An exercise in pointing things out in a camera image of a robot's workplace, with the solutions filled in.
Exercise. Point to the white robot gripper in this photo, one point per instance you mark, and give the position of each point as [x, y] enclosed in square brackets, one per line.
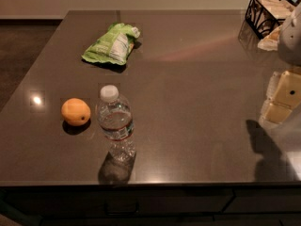
[291, 40]

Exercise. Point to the clear plastic water bottle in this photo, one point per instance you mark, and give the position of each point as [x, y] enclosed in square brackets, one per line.
[114, 116]

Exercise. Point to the green chip bag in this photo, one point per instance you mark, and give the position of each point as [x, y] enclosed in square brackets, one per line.
[114, 46]

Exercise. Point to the orange fruit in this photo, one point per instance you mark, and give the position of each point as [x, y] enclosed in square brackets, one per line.
[75, 112]

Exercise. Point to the black wire basket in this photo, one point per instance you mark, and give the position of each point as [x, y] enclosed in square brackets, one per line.
[253, 13]

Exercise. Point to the dark cabinet drawer handle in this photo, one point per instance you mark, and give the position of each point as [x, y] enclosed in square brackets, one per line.
[121, 208]

